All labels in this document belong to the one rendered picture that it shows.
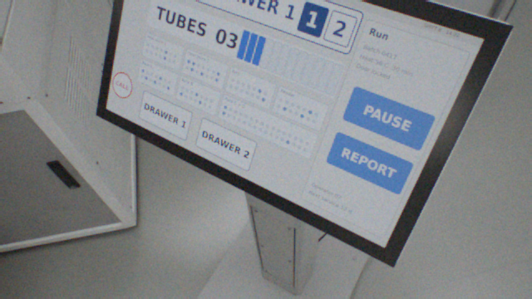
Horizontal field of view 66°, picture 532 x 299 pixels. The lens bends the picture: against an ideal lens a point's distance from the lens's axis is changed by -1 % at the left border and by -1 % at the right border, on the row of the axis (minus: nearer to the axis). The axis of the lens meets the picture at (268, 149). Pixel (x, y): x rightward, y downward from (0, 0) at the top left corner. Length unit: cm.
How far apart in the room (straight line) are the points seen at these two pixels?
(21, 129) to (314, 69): 84
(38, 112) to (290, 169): 72
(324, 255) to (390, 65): 111
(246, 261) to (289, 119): 104
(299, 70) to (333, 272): 108
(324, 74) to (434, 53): 13
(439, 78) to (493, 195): 138
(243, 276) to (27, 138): 81
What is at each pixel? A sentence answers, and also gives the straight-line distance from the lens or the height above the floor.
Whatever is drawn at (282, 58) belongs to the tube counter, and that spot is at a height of 111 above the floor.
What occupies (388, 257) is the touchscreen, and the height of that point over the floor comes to 97.
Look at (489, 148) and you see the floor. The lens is 197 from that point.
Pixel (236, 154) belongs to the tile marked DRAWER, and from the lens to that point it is 59.
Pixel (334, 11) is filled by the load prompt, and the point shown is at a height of 117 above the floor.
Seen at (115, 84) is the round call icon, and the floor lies 101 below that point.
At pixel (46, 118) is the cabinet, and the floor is 73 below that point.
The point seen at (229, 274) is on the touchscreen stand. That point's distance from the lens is 153.
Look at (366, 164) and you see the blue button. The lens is 52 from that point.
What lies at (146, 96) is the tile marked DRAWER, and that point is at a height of 102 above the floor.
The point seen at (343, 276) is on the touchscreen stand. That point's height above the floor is 3.
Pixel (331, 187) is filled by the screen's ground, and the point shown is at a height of 101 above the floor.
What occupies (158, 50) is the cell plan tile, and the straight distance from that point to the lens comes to 64.
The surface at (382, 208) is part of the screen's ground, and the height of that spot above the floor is 101.
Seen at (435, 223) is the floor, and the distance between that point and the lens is 171.
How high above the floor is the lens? 149
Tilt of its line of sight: 57 degrees down
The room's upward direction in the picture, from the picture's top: 5 degrees counter-clockwise
